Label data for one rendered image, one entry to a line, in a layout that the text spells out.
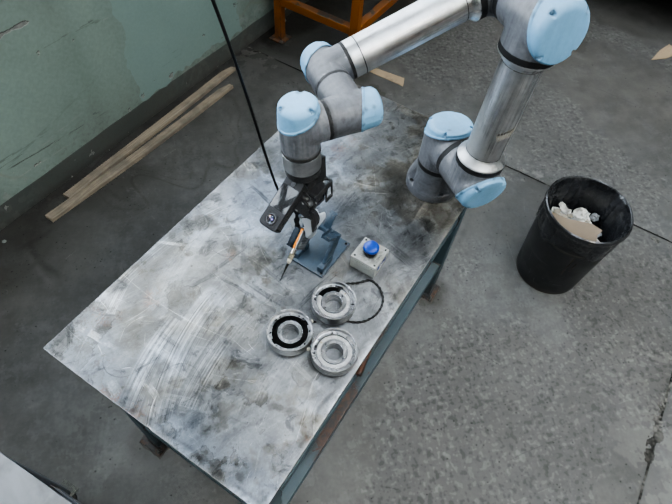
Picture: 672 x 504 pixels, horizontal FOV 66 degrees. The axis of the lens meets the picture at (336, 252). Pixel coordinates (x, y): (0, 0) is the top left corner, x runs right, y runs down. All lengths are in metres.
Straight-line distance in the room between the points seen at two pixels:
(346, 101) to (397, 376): 1.32
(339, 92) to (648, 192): 2.32
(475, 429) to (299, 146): 1.40
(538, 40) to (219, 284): 0.85
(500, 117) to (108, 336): 0.98
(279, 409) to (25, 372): 1.32
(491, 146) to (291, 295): 0.57
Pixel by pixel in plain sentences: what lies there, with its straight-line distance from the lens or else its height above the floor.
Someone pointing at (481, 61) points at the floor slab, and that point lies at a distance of 3.51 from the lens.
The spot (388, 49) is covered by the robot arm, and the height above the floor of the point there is 1.31.
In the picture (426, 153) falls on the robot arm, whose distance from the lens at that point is 1.39.
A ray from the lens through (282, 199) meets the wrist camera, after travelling 1.04.
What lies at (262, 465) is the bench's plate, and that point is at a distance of 1.12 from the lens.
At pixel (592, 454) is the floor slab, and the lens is 2.20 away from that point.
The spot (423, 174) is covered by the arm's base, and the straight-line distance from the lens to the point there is 1.44.
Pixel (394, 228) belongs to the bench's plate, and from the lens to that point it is 1.39.
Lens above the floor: 1.89
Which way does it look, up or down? 55 degrees down
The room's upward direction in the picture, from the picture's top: 6 degrees clockwise
